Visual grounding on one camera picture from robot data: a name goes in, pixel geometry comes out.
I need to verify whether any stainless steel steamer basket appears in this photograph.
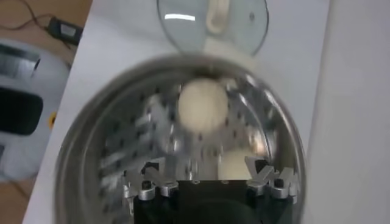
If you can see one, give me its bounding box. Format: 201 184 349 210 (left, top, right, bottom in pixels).
54 53 307 224

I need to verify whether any white steamed baozi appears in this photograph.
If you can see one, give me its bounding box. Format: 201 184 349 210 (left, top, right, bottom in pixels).
177 77 229 133
217 149 254 181

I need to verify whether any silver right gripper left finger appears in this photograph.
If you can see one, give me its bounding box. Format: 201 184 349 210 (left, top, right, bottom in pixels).
121 158 180 214

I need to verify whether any black power adapter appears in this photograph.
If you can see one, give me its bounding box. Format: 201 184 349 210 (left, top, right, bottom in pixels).
47 16 85 46

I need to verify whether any glass pot lid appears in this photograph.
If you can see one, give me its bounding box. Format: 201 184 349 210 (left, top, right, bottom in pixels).
157 0 271 57

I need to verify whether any white and black appliance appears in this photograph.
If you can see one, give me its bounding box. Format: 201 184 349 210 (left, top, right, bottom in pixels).
0 38 71 183

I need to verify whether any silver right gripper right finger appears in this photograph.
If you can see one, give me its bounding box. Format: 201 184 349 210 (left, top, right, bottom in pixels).
243 155 301 204

